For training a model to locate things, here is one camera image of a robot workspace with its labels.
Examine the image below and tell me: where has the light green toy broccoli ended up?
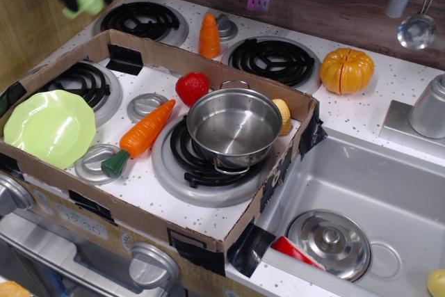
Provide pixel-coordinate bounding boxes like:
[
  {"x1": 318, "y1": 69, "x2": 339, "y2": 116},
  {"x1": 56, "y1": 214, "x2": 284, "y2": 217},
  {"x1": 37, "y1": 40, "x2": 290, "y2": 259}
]
[{"x1": 63, "y1": 0, "x2": 105, "y2": 19}]

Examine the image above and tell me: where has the stainless steel pot lid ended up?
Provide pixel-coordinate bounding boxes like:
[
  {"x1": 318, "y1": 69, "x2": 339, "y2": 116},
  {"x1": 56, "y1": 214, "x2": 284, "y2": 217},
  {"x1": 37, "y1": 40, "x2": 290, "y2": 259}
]
[{"x1": 286, "y1": 209, "x2": 372, "y2": 282}]

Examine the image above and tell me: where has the black back left burner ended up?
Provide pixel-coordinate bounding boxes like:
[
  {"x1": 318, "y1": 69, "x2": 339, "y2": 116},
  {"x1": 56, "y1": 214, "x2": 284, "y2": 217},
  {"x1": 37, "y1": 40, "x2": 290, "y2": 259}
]
[{"x1": 93, "y1": 1, "x2": 188, "y2": 47}]

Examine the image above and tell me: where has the black burner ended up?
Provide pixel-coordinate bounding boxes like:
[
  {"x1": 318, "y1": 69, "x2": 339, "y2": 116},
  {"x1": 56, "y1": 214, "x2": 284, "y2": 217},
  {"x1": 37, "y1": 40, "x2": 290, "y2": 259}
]
[
  {"x1": 93, "y1": 1, "x2": 188, "y2": 47},
  {"x1": 152, "y1": 115, "x2": 276, "y2": 208},
  {"x1": 221, "y1": 36, "x2": 321, "y2": 95},
  {"x1": 37, "y1": 61, "x2": 123, "y2": 127}
]

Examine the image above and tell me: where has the black front left burner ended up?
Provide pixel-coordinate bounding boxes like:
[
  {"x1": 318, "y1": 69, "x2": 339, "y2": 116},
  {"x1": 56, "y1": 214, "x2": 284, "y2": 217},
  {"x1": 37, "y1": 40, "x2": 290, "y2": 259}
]
[{"x1": 37, "y1": 61, "x2": 123, "y2": 127}]

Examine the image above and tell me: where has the grey stove top knob upper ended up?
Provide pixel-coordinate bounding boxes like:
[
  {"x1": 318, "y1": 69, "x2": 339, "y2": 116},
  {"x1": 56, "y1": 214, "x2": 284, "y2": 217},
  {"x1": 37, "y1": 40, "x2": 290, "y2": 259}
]
[{"x1": 127, "y1": 93, "x2": 168, "y2": 123}]

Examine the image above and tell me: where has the grey stove knob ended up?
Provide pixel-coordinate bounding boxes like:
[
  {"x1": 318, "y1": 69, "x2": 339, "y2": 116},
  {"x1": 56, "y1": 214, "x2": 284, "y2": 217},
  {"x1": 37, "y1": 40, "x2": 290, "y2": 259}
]
[
  {"x1": 74, "y1": 144, "x2": 119, "y2": 185},
  {"x1": 216, "y1": 14, "x2": 238, "y2": 42},
  {"x1": 127, "y1": 93, "x2": 168, "y2": 123}
]

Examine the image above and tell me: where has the orange toy carrot tip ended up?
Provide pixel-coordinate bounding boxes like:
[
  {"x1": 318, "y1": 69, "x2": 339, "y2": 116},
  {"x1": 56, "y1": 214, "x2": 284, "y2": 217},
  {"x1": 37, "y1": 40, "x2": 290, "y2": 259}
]
[{"x1": 198, "y1": 13, "x2": 221, "y2": 58}]

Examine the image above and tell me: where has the grey back stove knob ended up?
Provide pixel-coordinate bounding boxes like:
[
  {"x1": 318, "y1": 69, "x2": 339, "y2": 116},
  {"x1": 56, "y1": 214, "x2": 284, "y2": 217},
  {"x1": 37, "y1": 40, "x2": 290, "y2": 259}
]
[{"x1": 216, "y1": 14, "x2": 238, "y2": 42}]

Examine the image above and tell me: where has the red toy strawberry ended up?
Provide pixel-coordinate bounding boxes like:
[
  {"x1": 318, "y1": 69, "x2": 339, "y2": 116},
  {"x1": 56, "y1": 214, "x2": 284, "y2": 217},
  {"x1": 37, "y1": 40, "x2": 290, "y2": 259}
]
[{"x1": 175, "y1": 72, "x2": 209, "y2": 107}]

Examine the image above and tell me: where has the light green plastic plate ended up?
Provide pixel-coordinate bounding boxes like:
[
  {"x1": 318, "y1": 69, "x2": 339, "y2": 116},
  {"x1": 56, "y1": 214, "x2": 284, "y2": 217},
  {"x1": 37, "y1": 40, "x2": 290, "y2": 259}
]
[{"x1": 3, "y1": 90, "x2": 96, "y2": 169}]

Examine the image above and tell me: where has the orange toy carrot green stem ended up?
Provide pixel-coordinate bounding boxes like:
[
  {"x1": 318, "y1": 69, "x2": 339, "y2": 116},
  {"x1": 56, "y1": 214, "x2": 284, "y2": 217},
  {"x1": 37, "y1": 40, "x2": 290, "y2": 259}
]
[{"x1": 101, "y1": 99, "x2": 176, "y2": 177}]

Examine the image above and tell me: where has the grey stove top knob lower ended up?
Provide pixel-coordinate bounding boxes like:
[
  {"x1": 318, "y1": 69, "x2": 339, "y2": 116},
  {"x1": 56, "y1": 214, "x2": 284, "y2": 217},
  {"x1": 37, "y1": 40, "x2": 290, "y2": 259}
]
[{"x1": 74, "y1": 144, "x2": 119, "y2": 185}]

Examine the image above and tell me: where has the brown cardboard fence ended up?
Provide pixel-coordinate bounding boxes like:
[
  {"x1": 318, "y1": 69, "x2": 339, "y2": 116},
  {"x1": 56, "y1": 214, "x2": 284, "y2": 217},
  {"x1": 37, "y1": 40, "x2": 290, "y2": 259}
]
[{"x1": 1, "y1": 30, "x2": 324, "y2": 275}]

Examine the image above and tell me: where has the black front right burner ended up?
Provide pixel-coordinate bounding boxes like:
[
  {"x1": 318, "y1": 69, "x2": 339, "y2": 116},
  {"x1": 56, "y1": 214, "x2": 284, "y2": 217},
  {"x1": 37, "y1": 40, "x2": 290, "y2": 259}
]
[{"x1": 152, "y1": 115, "x2": 276, "y2": 208}]

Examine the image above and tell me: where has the black back right burner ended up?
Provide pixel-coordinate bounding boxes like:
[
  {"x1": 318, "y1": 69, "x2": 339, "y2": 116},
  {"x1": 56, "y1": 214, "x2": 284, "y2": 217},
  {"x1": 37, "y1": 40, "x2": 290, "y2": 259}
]
[{"x1": 221, "y1": 36, "x2": 321, "y2": 95}]

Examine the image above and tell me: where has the grey oven knob left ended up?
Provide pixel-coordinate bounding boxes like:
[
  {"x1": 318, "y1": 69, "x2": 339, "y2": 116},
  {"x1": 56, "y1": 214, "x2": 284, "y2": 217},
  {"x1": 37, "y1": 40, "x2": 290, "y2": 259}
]
[{"x1": 0, "y1": 174, "x2": 35, "y2": 216}]

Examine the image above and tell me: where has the grey oven knob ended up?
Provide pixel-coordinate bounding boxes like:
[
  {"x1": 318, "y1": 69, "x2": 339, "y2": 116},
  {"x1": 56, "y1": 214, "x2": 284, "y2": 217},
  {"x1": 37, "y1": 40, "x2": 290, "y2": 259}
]
[
  {"x1": 129, "y1": 242, "x2": 180, "y2": 289},
  {"x1": 0, "y1": 174, "x2": 35, "y2": 216}
]

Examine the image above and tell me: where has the yellow toy corn cob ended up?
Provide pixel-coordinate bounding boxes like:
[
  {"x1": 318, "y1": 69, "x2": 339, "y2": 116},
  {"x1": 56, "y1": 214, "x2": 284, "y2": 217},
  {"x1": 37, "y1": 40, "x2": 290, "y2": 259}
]
[{"x1": 273, "y1": 99, "x2": 291, "y2": 136}]

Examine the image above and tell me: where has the orange toy pumpkin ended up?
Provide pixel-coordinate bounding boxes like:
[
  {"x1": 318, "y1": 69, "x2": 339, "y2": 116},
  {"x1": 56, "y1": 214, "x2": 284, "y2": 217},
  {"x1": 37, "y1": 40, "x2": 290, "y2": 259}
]
[{"x1": 319, "y1": 48, "x2": 375, "y2": 95}]

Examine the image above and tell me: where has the grey oven knob right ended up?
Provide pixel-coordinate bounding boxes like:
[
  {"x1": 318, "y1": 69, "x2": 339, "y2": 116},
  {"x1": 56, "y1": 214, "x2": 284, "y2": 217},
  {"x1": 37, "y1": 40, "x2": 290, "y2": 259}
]
[{"x1": 129, "y1": 242, "x2": 180, "y2": 289}]

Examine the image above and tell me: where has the orange toy bread corner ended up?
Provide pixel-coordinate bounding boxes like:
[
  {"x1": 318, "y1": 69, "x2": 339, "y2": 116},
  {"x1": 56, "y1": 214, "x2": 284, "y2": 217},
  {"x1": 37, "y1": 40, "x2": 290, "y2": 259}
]
[{"x1": 0, "y1": 281, "x2": 31, "y2": 297}]

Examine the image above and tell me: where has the red toy pepper piece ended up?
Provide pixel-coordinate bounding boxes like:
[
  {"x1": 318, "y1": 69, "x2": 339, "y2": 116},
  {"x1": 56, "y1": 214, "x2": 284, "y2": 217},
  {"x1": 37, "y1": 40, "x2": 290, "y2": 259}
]
[{"x1": 271, "y1": 236, "x2": 326, "y2": 271}]

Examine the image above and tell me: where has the hanging metal ladle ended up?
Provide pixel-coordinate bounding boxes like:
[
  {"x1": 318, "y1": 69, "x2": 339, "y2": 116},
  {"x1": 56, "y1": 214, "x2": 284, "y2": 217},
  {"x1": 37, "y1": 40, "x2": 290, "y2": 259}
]
[{"x1": 397, "y1": 0, "x2": 437, "y2": 51}]

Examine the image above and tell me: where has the grey toy faucet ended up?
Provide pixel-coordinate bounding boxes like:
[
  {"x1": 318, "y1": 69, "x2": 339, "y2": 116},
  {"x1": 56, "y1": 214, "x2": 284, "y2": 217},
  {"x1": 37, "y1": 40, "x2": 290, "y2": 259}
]
[{"x1": 385, "y1": 0, "x2": 444, "y2": 140}]

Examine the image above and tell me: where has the grey sink basin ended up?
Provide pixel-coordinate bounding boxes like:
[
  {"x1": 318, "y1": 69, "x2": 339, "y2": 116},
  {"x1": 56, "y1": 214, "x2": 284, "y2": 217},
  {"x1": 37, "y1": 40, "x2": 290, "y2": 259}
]
[{"x1": 258, "y1": 131, "x2": 444, "y2": 296}]

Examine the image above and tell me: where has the pale yellow toy potato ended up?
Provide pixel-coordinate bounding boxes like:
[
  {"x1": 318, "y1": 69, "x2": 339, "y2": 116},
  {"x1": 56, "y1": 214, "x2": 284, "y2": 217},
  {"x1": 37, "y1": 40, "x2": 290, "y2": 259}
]
[{"x1": 427, "y1": 268, "x2": 445, "y2": 297}]

